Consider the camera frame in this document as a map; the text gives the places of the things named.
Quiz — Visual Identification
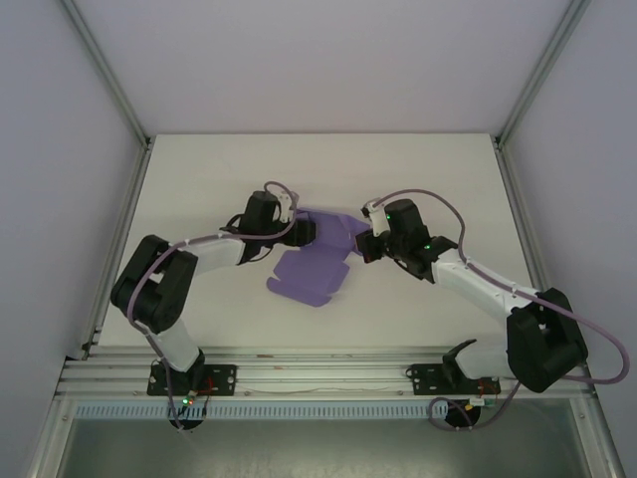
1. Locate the aluminium mounting rail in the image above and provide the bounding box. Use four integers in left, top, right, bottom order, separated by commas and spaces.
55, 348, 596, 399

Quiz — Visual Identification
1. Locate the purple paper box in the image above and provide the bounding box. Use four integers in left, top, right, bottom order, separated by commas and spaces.
267, 206, 372, 308

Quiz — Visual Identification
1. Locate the slotted grey cable duct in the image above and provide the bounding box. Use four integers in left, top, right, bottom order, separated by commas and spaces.
74, 403, 578, 420

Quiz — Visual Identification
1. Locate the aluminium frame leg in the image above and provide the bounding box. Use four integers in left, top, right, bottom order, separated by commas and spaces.
27, 397, 76, 478
571, 397, 626, 478

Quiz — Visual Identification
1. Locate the grey metal panel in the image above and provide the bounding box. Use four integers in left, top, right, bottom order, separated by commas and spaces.
54, 418, 593, 478

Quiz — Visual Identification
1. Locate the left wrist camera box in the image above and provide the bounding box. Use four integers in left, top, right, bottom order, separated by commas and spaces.
278, 190, 301, 224

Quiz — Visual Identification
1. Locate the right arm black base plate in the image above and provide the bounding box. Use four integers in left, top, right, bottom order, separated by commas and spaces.
405, 362, 501, 397

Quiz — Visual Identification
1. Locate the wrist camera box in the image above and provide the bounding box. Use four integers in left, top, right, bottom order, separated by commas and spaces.
361, 199, 390, 239
278, 190, 301, 224

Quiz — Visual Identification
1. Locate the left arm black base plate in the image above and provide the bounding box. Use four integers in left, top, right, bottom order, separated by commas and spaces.
146, 363, 238, 397

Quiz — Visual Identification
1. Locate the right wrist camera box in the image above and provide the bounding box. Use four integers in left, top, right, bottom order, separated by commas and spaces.
361, 199, 390, 239

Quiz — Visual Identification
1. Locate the aluminium side rail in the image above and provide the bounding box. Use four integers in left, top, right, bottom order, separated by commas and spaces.
495, 141, 568, 359
79, 141, 153, 360

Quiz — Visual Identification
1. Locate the aluminium frame post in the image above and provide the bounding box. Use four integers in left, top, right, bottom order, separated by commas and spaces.
62, 0, 153, 150
495, 0, 593, 150

